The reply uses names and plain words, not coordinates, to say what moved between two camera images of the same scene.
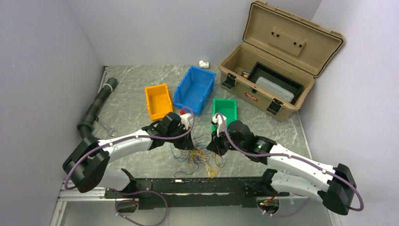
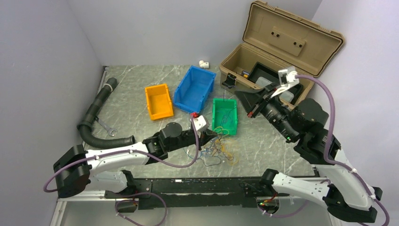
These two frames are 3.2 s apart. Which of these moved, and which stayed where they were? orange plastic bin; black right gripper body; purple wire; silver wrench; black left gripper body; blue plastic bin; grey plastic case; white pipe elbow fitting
Moved: black left gripper body; purple wire; black right gripper body
Stayed: orange plastic bin; silver wrench; white pipe elbow fitting; grey plastic case; blue plastic bin
